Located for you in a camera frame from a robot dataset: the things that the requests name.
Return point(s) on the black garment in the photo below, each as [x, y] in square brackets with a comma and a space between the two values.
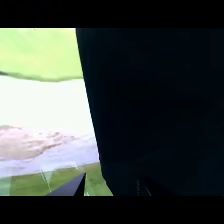
[156, 106]

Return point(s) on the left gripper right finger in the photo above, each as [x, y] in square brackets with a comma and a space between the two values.
[143, 189]

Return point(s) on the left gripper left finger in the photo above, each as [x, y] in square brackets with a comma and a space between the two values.
[74, 187]

